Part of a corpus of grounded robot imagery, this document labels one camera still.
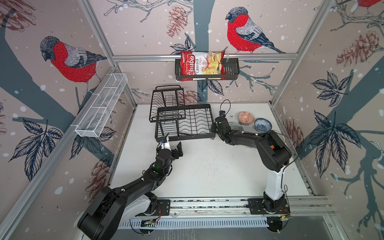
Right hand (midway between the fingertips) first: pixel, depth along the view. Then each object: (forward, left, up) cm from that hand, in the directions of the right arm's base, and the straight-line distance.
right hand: (212, 126), depth 100 cm
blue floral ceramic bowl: (+6, -37, -6) cm, 38 cm away
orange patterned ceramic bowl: (+12, -26, -5) cm, 29 cm away
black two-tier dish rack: (-5, +24, +15) cm, 29 cm away
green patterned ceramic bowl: (+2, -17, -2) cm, 17 cm away
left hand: (-18, +23, +7) cm, 30 cm away
